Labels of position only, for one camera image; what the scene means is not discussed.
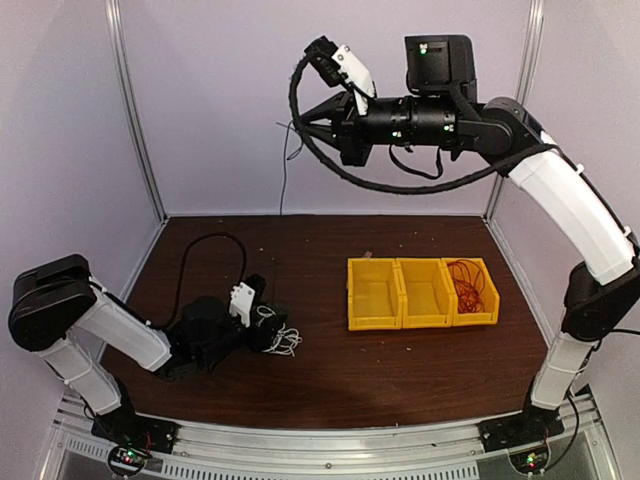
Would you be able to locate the cable pile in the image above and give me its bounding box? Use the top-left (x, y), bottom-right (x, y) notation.
top-left (254, 304), bottom-right (304, 359)

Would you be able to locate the green cable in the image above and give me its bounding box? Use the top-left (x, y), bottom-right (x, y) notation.
top-left (277, 119), bottom-right (305, 216)

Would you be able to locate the red cable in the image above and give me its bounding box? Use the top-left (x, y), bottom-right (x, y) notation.
top-left (447, 259), bottom-right (489, 316)
top-left (447, 260), bottom-right (489, 316)
top-left (447, 259), bottom-right (490, 314)

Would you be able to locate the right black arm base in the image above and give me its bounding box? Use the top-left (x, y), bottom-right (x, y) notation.
top-left (478, 406), bottom-right (564, 453)

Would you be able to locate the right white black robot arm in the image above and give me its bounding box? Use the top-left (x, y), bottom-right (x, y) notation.
top-left (288, 34), bottom-right (639, 442)

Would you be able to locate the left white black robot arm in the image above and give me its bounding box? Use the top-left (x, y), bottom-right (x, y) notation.
top-left (8, 254), bottom-right (289, 444)

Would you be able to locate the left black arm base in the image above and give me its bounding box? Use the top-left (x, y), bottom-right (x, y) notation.
top-left (91, 416), bottom-right (178, 454)

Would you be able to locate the left yellow plastic bin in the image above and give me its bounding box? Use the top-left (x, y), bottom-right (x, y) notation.
top-left (347, 258), bottom-right (403, 331)

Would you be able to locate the yellow plastic bin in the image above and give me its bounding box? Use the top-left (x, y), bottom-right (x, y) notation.
top-left (398, 258), bottom-right (455, 329)
top-left (347, 258), bottom-right (403, 331)
top-left (442, 257), bottom-right (500, 327)

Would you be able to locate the middle yellow plastic bin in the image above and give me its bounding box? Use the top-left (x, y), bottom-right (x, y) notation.
top-left (398, 258), bottom-right (455, 329)

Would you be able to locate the left circuit board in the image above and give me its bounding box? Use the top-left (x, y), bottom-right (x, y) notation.
top-left (107, 446), bottom-right (152, 477)

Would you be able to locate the circuit board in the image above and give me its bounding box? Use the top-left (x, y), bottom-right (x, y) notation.
top-left (107, 446), bottom-right (152, 477)
top-left (509, 446), bottom-right (550, 476)

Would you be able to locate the right yellow plastic bin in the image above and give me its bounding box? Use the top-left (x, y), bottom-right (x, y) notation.
top-left (442, 257), bottom-right (500, 327)

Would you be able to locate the right circuit board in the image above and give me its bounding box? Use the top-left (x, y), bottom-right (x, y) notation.
top-left (509, 446), bottom-right (550, 476)

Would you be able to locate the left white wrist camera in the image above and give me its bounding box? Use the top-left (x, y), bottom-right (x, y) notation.
top-left (228, 274), bottom-right (266, 328)

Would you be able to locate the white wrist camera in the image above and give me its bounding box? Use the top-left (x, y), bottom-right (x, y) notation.
top-left (228, 274), bottom-right (266, 328)
top-left (304, 36), bottom-right (377, 116)

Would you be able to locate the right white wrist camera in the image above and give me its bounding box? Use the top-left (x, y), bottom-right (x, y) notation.
top-left (304, 36), bottom-right (377, 116)

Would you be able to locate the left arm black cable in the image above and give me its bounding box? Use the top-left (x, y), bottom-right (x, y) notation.
top-left (144, 234), bottom-right (249, 331)

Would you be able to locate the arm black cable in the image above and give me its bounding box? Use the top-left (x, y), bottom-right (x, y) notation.
top-left (144, 234), bottom-right (249, 331)
top-left (288, 52), bottom-right (640, 246)

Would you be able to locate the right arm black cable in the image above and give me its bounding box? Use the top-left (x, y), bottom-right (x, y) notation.
top-left (288, 52), bottom-right (640, 246)

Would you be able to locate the right aluminium frame post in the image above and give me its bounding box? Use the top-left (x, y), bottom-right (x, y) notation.
top-left (483, 0), bottom-right (545, 224)

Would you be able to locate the aluminium frame post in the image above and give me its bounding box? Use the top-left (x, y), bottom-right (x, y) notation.
top-left (104, 0), bottom-right (168, 224)
top-left (483, 0), bottom-right (545, 224)

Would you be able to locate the left aluminium frame post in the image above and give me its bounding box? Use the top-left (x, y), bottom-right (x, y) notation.
top-left (104, 0), bottom-right (168, 224)

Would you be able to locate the aluminium front rail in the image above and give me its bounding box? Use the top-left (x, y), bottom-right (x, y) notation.
top-left (35, 393), bottom-right (623, 479)

